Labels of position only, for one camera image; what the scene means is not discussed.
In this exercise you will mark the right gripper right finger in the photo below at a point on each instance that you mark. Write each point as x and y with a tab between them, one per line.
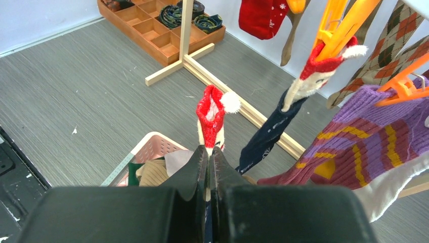
243	212

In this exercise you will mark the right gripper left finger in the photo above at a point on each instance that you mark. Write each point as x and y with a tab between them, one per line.
170	212

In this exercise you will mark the navy blue sock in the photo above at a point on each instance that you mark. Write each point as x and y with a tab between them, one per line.
210	111

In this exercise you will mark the maroon orange heel sock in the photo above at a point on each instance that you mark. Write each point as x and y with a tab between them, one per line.
362	141

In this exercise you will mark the navy sock red cuff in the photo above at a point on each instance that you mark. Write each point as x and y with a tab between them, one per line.
314	75

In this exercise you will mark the white plastic clip hanger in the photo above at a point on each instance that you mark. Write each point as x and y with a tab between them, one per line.
341	21

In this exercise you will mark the tan ribbed sock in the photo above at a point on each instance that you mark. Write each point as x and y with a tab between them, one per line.
152	173

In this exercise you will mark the grey beige sock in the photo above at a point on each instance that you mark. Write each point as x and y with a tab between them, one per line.
175	160

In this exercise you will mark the pink plastic basket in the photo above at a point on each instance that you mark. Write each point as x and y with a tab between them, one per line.
153	145

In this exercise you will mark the wooden clothes rack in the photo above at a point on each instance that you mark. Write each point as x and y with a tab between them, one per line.
250	67

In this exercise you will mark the white hanging sock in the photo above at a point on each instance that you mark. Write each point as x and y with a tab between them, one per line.
382	191

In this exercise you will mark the orange wooden compartment tray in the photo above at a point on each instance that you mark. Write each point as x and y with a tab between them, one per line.
140	23

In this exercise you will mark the rolled dark green sock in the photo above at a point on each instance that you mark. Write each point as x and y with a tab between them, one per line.
208	24

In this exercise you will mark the red hanging sock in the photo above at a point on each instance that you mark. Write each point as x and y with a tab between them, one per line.
262	18

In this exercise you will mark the rolled dark sock centre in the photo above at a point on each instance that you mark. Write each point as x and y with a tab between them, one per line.
170	16

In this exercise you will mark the argyle hanging sock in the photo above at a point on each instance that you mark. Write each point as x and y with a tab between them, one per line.
388	58

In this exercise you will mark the rolled dark sock left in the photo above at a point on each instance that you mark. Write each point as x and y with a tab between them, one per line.
117	5

